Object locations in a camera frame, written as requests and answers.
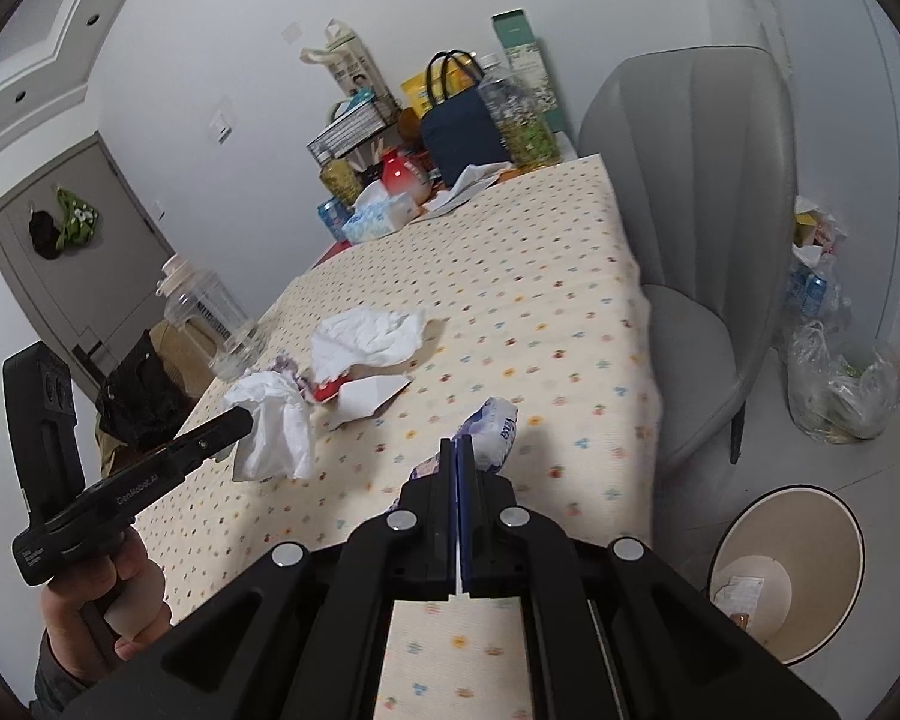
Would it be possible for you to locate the white tissue sheet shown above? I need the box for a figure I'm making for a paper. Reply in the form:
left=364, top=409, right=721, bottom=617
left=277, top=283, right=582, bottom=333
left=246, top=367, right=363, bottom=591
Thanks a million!
left=224, top=371, right=315, bottom=483

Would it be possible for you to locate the white paper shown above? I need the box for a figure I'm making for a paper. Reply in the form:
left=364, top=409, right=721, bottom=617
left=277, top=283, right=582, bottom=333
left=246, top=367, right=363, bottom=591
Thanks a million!
left=328, top=374, right=411, bottom=431

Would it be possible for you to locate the red packet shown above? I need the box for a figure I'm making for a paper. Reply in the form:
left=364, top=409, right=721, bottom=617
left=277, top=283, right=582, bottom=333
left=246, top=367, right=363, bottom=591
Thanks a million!
left=307, top=374, right=349, bottom=403

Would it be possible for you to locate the silver foil wrapper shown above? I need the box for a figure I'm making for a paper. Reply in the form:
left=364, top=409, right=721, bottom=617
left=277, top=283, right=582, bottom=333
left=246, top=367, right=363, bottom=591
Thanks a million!
left=269, top=355, right=307, bottom=390

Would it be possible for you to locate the cream trash bin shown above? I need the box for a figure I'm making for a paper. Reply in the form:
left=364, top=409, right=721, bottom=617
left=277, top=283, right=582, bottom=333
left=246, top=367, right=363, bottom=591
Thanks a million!
left=707, top=486, right=865, bottom=667

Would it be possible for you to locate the clear plastic trash bag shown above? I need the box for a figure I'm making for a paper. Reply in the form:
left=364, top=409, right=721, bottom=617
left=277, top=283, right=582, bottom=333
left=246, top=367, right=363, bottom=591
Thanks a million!
left=785, top=320, right=900, bottom=445

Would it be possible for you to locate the left hand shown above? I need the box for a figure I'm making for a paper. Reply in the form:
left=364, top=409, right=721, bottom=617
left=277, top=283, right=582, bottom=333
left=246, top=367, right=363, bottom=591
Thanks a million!
left=40, top=528, right=172, bottom=683

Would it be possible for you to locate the large clear water jug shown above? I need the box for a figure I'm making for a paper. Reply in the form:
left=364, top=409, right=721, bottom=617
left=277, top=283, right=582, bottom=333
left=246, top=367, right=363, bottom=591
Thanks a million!
left=155, top=254, right=265, bottom=382

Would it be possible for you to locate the grey door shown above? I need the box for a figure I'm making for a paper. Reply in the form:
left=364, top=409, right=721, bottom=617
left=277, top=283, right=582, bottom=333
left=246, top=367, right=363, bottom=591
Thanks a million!
left=0, top=135, right=173, bottom=398

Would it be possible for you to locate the floral cream tablecloth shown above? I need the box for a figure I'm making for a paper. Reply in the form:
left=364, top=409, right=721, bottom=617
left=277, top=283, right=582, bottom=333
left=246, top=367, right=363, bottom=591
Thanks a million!
left=137, top=156, right=662, bottom=617

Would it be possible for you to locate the white bag of recyclables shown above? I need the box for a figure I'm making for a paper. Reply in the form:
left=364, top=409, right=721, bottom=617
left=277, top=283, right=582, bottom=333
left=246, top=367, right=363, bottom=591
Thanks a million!
left=787, top=195, right=845, bottom=322

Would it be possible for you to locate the blue drink can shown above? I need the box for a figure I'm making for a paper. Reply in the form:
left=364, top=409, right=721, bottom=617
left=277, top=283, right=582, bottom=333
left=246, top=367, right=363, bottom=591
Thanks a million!
left=317, top=197, right=351, bottom=242

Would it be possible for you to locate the blue tissue box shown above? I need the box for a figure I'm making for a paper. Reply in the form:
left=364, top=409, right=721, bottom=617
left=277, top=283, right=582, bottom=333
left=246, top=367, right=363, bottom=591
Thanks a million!
left=343, top=181, right=421, bottom=245

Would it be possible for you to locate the red white vase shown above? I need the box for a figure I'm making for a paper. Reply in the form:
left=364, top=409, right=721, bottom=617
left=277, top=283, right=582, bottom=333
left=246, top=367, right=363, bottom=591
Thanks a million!
left=380, top=148, right=432, bottom=205

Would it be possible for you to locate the folded paper on table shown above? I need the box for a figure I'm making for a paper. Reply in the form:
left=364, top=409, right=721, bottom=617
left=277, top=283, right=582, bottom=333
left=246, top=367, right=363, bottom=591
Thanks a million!
left=418, top=163, right=514, bottom=223

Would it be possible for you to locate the grey upholstered chair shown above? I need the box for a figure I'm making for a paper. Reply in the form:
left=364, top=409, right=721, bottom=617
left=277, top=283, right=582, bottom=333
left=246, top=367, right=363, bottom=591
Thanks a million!
left=578, top=46, right=797, bottom=476

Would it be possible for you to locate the tall tea bottle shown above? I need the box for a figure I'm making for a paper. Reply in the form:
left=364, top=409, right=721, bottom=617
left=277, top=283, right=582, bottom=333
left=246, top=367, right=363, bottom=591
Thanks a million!
left=478, top=54, right=560, bottom=169

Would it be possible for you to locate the navy lunch bag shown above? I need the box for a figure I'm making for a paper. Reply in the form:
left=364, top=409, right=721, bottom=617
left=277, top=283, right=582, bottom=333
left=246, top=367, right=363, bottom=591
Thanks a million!
left=421, top=49, right=510, bottom=188

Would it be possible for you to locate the cream tote bag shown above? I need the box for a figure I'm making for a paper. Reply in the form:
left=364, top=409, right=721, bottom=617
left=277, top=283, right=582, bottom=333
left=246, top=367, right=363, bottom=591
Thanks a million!
left=301, top=18, right=400, bottom=119

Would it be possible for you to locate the yellow snack bag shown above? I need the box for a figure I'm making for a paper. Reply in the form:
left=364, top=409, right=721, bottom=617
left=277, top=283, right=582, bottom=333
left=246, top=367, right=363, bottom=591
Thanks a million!
left=401, top=65, right=473, bottom=119

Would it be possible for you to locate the white refrigerator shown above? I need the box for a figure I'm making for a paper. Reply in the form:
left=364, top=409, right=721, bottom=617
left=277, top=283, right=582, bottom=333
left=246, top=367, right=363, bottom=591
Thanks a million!
left=700, top=0, right=900, bottom=361

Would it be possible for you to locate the green tall box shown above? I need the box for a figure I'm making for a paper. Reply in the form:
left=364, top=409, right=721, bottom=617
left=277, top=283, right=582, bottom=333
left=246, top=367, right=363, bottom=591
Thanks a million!
left=491, top=10, right=569, bottom=135

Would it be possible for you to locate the wire mesh basket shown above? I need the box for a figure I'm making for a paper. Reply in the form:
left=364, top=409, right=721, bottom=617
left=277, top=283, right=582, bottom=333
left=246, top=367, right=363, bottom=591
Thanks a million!
left=307, top=91, right=401, bottom=164

